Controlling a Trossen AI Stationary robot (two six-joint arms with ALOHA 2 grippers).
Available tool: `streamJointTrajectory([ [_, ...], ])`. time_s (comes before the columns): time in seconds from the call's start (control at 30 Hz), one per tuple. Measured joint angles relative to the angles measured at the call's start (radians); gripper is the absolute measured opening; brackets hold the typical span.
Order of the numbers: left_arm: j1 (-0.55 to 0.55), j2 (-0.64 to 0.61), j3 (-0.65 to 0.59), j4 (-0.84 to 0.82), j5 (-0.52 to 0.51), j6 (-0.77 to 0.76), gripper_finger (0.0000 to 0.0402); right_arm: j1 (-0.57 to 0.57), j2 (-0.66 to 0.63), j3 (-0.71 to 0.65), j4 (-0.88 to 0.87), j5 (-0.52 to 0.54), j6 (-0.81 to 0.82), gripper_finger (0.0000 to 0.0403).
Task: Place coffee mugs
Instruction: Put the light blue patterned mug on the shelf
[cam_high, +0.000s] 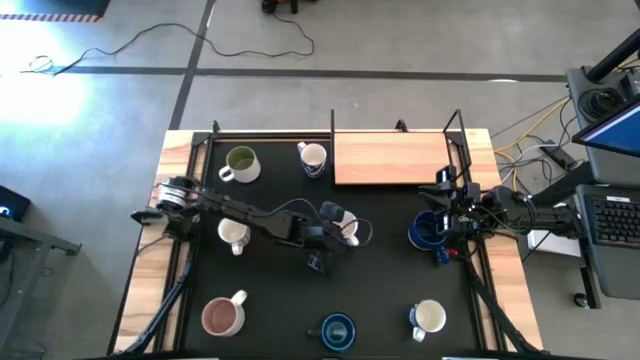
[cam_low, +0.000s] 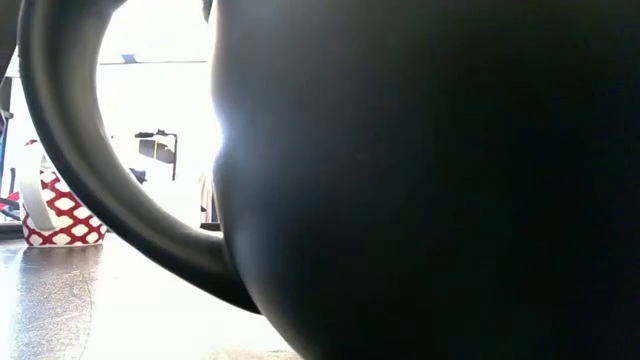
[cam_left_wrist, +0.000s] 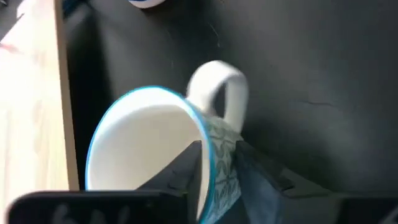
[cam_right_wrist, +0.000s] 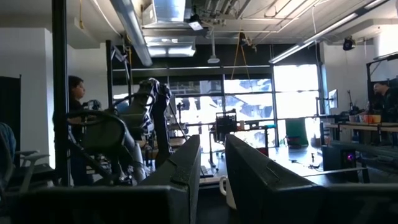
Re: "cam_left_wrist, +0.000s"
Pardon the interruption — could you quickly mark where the white mug blue-green pattern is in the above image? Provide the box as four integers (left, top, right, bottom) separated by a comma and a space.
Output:
84, 60, 249, 224

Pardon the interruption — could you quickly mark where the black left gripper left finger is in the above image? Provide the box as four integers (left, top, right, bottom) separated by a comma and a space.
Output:
138, 140, 203, 224

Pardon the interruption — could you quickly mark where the white mug blue pattern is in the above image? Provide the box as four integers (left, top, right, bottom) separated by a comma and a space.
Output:
127, 0, 167, 9

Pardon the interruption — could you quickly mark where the wooden tray board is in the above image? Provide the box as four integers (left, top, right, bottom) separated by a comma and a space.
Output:
0, 0, 80, 224

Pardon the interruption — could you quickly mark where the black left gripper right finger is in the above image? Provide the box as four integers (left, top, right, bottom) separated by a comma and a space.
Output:
236, 141, 332, 224

